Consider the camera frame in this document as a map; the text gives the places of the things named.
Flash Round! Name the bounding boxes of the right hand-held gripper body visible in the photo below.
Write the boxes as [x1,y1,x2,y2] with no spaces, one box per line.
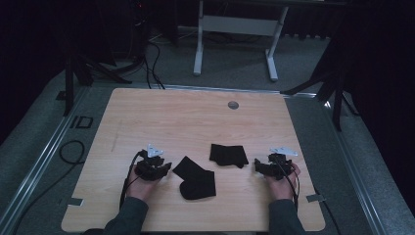
[262,146,299,181]

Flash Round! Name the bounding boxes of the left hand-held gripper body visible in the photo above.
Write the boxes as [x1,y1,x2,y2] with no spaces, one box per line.
[134,143,165,181]

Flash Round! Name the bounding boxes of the person's left hand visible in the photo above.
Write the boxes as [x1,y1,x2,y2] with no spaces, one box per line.
[124,165,161,203]

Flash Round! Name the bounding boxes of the person's right hand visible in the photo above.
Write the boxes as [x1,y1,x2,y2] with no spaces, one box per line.
[264,163,301,202]

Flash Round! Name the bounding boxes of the folded black sock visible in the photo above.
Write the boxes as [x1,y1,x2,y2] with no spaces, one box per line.
[208,143,250,169]

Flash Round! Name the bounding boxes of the unfolded black sock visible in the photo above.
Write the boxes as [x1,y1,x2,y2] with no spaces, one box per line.
[171,155,217,201]

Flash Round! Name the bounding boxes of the grey tape piece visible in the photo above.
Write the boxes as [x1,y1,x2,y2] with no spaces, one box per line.
[305,193,327,204]
[67,197,85,208]

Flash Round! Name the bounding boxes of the black tripod stand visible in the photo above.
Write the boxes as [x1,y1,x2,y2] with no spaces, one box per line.
[62,53,133,118]
[281,62,361,132]

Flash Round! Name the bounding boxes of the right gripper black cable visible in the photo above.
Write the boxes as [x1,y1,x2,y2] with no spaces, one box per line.
[273,153,301,212]

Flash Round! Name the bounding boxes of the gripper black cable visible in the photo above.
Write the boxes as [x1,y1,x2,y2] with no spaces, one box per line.
[118,150,149,210]
[273,153,301,212]

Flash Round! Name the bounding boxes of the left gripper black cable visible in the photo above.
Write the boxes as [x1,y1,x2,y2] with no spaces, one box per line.
[118,150,149,210]

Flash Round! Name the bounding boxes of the metal floor rail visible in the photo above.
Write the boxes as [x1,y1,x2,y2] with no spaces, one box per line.
[321,92,390,235]
[159,83,317,99]
[0,85,91,235]

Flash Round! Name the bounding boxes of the black floor cable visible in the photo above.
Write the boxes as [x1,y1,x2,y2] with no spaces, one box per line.
[12,139,86,235]

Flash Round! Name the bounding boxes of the black background cables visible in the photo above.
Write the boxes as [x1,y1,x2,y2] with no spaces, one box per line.
[140,38,166,90]

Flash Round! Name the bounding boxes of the white desk frame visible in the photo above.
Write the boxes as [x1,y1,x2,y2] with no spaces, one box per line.
[193,0,291,82]

